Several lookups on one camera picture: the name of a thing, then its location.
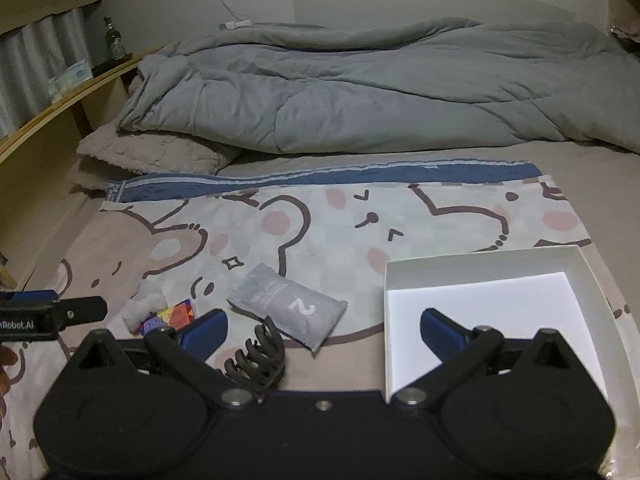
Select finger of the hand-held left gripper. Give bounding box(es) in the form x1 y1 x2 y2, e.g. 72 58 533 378
10 289 108 333

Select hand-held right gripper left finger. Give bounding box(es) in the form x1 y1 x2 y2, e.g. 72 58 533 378
65 308 256 409

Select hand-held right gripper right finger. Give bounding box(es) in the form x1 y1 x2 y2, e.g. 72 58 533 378
390 308 583 406

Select black hair claw clip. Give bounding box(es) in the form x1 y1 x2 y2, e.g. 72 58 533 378
223 316 288 403

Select white cardboard box tray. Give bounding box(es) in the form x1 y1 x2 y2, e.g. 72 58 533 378
383 245 621 401

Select person's left hand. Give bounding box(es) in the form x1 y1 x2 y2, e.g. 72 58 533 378
0 346 19 411

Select colourful card box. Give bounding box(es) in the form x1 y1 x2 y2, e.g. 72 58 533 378
140 299 201 336

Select white knotted cloth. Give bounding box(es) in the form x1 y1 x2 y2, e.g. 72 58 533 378
121 280 168 333

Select grey soft pouch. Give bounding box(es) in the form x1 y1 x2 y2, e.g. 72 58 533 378
227 262 348 353

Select printed cartoon blanket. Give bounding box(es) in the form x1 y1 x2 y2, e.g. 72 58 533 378
0 160 631 480

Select wooden bedside shelf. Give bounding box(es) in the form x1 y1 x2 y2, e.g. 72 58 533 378
0 52 151 286

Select beige fleece blanket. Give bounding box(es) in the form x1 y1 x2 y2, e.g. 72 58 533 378
67 125 241 191

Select tissue pack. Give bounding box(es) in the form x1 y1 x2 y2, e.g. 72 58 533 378
47 60 93 98

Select grey curtain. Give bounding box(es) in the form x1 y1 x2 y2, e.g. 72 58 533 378
0 2 101 138

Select grey duvet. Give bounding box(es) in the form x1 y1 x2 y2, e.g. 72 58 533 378
116 17 640 156

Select green glass bottle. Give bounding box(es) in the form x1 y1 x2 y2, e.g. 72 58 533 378
103 16 125 61

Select wooden wall shelf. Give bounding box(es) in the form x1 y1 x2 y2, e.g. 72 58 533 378
605 0 640 56

